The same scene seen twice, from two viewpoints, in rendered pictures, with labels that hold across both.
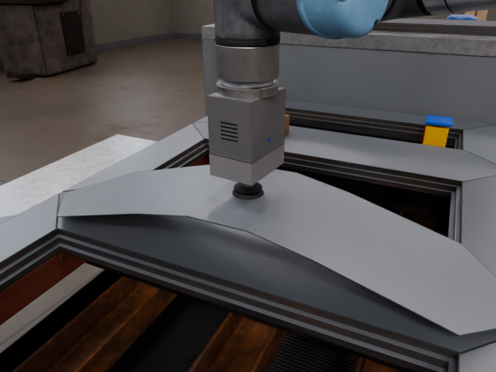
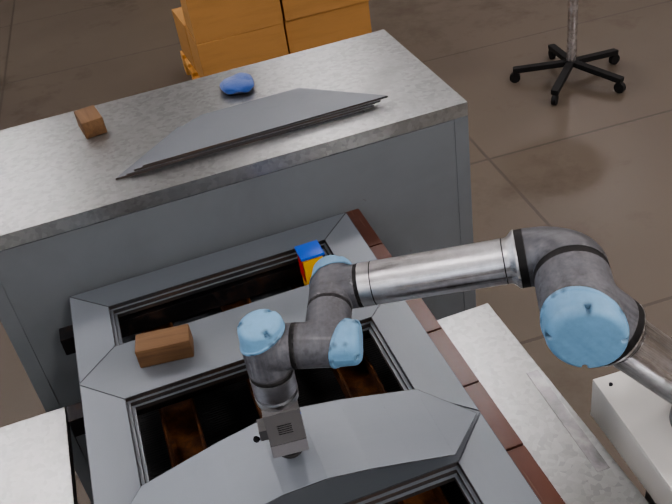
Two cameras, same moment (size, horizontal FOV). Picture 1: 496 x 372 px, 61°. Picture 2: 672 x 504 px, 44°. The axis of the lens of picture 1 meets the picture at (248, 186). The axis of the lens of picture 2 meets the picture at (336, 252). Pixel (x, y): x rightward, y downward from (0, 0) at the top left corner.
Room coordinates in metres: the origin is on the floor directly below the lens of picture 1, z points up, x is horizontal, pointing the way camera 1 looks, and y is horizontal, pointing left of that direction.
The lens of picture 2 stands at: (-0.36, 0.51, 2.07)
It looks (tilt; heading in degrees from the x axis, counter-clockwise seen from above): 36 degrees down; 322
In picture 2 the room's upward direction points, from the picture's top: 9 degrees counter-clockwise
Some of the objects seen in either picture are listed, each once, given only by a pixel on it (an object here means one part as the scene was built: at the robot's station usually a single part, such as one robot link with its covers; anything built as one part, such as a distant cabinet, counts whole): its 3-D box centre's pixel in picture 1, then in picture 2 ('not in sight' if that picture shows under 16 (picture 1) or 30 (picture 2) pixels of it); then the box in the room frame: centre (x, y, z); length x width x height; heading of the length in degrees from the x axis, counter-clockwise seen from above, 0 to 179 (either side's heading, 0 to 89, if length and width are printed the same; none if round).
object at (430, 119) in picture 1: (438, 123); (309, 252); (0.97, -0.46, 0.88); 0.06 x 0.06 x 0.02; 65
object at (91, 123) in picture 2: not in sight; (90, 121); (1.72, -0.35, 1.08); 0.10 x 0.06 x 0.05; 164
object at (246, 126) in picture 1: (241, 125); (275, 414); (0.52, 0.01, 1.02); 0.10 x 0.09 x 0.16; 58
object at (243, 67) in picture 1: (249, 63); (273, 380); (0.51, 0.00, 1.10); 0.08 x 0.08 x 0.05
